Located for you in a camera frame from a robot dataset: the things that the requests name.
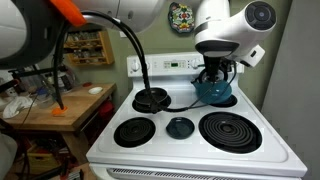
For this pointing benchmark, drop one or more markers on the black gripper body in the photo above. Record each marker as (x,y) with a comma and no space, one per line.
(216,69)

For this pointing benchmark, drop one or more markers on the blue kettle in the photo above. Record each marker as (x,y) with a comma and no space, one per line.
(211,92)

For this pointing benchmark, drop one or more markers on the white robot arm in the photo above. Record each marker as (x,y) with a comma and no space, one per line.
(29,29)

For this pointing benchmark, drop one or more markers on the black frying pan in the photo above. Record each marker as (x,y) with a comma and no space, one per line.
(148,101)

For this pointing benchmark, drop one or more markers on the white electric stove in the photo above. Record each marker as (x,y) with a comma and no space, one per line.
(193,158)

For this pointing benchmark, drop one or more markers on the front left coil burner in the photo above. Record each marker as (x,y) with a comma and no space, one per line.
(134,132)

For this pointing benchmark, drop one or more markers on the white small dish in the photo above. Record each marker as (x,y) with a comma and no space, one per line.
(95,90)

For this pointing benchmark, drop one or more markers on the wooden spice rack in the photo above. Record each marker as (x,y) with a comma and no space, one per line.
(89,48)

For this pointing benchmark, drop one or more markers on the wooden table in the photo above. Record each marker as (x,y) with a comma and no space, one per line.
(80,105)

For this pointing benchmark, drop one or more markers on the orange lid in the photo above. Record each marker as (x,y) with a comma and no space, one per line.
(57,111)

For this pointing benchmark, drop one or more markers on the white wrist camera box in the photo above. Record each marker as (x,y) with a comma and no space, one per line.
(251,55)

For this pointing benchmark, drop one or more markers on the colourful decorative wall plate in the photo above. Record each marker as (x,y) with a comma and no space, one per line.
(181,15)

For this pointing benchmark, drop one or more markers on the black camera stand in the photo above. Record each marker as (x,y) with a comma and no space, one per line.
(17,84)

